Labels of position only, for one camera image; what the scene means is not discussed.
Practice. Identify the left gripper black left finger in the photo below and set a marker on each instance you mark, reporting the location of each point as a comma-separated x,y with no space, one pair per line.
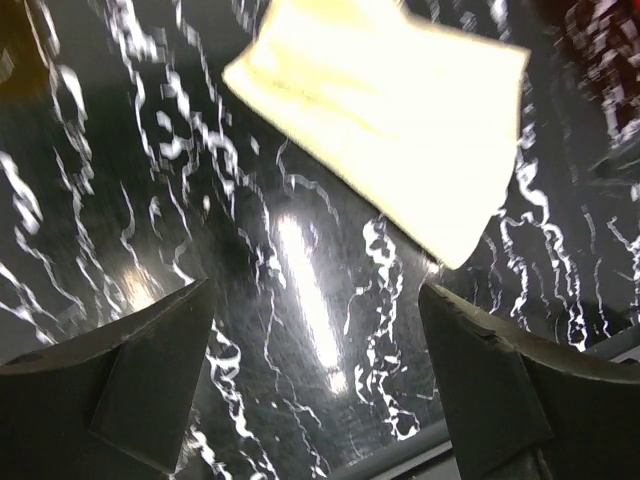
112,403

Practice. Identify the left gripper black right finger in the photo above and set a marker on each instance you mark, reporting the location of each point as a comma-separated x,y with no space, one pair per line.
518,406

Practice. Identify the yellow-green towel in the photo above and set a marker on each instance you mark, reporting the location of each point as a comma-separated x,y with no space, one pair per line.
420,119

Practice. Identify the yellow plastic bin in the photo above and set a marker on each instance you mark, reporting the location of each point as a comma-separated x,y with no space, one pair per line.
24,57

